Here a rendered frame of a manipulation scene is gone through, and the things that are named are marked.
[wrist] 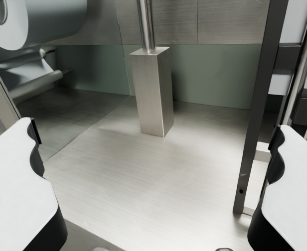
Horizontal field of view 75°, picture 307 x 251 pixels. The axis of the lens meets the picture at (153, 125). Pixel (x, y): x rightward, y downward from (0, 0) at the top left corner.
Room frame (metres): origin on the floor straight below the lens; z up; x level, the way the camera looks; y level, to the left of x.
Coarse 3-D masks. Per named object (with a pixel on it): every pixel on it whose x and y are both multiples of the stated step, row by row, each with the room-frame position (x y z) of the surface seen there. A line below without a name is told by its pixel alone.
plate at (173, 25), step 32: (128, 0) 0.89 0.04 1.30; (160, 0) 0.82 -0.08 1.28; (192, 0) 0.77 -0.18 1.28; (224, 0) 0.72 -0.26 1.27; (256, 0) 0.67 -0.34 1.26; (128, 32) 0.90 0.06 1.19; (160, 32) 0.83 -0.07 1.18; (192, 32) 0.77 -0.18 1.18; (224, 32) 0.71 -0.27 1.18; (256, 32) 0.66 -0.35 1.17
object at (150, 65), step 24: (144, 0) 0.59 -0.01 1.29; (144, 24) 0.59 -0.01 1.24; (144, 48) 0.59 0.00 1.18; (168, 48) 0.61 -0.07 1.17; (144, 72) 0.57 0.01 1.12; (168, 72) 0.60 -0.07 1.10; (144, 96) 0.57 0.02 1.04; (168, 96) 0.59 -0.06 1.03; (144, 120) 0.58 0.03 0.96; (168, 120) 0.58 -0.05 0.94
